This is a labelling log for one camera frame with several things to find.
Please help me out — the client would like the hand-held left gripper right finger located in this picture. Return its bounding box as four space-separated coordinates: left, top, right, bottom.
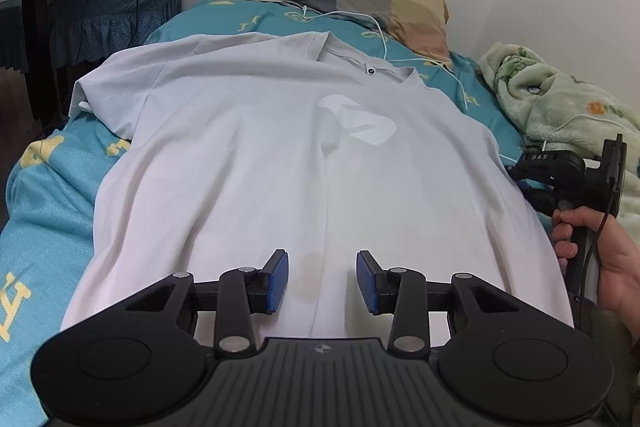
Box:
355 249 524 356

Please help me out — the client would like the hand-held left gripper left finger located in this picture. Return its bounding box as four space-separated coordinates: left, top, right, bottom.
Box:
123 249 290 356

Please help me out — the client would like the white t-shirt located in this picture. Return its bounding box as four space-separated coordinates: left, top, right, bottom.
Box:
60 31 575 350

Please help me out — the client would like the person's right hand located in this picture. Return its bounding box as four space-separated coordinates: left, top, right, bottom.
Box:
550 203 640 339

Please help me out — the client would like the green fleece blanket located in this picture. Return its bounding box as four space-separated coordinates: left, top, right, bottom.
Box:
477 41 640 188

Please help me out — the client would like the teal printed bed sheet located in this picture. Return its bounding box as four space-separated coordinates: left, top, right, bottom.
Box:
0 0 553 380

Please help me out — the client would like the white cable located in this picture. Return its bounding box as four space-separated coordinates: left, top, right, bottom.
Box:
272 0 623 168

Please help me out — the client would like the black furniture post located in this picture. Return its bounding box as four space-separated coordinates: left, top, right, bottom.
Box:
20 0 58 130

